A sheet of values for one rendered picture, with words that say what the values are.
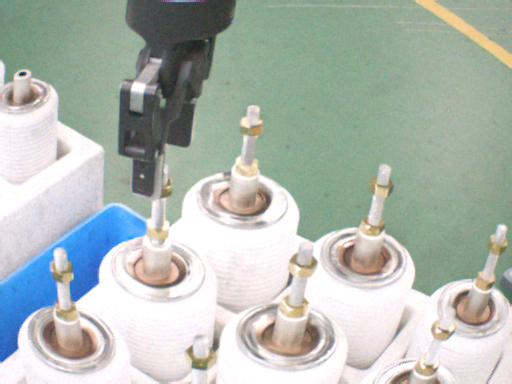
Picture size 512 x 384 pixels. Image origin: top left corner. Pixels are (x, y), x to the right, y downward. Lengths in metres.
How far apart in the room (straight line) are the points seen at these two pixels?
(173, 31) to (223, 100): 0.87
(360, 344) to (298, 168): 0.57
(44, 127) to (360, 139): 0.60
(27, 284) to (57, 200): 0.10
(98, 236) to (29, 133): 0.16
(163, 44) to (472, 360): 0.36
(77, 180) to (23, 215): 0.09
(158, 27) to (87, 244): 0.46
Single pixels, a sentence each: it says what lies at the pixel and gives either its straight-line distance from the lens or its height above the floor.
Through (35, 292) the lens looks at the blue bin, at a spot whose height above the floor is 0.08.
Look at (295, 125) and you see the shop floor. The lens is 1.40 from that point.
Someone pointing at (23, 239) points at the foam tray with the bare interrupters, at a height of 0.13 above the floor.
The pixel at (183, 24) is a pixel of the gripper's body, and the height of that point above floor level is 0.48.
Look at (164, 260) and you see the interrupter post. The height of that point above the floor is 0.27.
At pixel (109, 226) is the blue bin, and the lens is 1.02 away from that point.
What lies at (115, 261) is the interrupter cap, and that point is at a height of 0.25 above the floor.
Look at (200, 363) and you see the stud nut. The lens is 0.56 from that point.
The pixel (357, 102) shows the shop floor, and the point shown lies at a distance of 1.49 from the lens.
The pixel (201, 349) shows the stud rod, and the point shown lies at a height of 0.34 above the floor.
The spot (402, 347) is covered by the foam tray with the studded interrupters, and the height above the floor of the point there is 0.18.
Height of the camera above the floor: 0.73
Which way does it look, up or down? 36 degrees down
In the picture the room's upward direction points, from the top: 8 degrees clockwise
